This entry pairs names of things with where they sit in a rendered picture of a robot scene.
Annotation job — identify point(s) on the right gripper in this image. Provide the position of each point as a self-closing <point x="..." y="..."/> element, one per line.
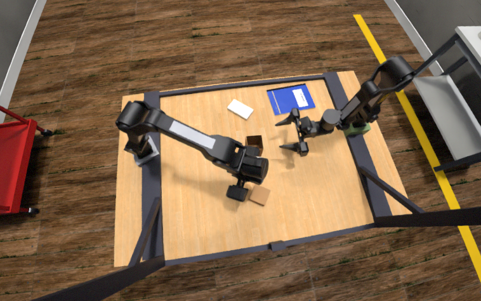
<point x="301" y="148"/>

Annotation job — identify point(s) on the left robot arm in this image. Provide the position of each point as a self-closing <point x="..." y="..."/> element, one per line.
<point x="136" y="120"/>

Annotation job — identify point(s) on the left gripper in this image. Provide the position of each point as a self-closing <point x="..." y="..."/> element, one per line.
<point x="238" y="192"/>

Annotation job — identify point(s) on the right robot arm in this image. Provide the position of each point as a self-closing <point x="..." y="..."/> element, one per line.
<point x="364" y="106"/>

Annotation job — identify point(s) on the blue notebook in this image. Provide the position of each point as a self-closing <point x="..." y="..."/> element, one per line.
<point x="283" y="99"/>

